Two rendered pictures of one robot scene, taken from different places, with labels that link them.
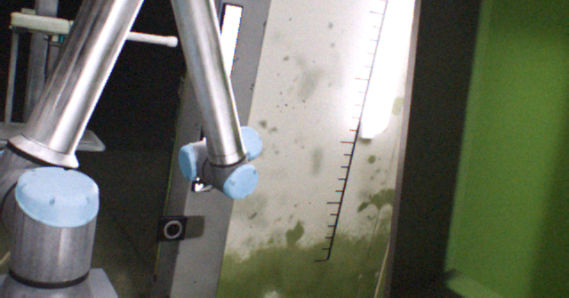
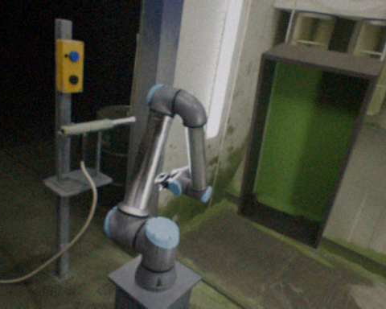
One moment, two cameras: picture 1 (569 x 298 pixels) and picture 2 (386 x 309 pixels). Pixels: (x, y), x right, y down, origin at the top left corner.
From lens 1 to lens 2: 0.89 m
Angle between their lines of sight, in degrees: 23
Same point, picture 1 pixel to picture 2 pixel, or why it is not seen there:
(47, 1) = (65, 110)
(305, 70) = not seen: hidden behind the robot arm
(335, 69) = not seen: hidden behind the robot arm
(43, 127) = (139, 200)
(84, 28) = (151, 152)
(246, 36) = not seen: hidden behind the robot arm
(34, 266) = (162, 265)
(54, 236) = (170, 251)
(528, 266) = (290, 188)
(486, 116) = (271, 131)
